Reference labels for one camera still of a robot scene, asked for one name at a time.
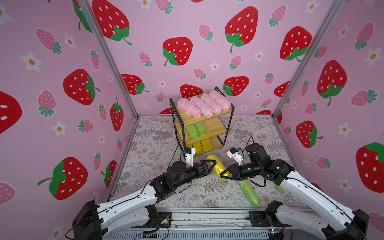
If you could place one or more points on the aluminium corner post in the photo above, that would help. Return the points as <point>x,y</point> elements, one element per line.
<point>91,19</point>
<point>321,33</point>

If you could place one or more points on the green trash bag roll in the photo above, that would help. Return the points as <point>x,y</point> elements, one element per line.
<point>192,131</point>
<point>201,129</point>
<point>281,189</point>
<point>250,193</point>

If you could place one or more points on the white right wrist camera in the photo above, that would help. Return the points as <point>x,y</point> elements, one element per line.
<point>235,153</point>

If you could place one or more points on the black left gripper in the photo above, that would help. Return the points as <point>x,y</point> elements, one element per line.
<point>201,173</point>

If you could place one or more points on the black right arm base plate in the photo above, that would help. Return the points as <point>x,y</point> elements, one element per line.
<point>263,219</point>

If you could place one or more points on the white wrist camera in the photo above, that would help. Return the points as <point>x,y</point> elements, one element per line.
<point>189,158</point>
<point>235,153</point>

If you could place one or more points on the left aluminium corner post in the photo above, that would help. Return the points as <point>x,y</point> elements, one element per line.
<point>91,19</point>

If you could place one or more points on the right aluminium corner post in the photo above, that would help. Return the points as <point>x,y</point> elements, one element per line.
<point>321,33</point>

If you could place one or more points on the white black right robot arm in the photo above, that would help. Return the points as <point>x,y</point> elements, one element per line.
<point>333,221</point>

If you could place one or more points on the pink trash bag roll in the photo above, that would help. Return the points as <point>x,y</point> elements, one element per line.
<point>212,103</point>
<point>189,108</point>
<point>206,110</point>
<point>222,100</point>

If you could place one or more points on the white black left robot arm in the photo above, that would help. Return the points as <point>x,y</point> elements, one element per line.
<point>97,221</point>

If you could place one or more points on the aluminium frame rail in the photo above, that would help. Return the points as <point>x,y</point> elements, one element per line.
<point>208,221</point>

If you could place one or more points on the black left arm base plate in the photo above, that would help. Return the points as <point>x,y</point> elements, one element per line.
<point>161,219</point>

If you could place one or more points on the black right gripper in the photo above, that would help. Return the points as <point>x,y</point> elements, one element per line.
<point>235,171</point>

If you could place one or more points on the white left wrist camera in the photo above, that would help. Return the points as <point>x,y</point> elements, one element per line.
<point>189,158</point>

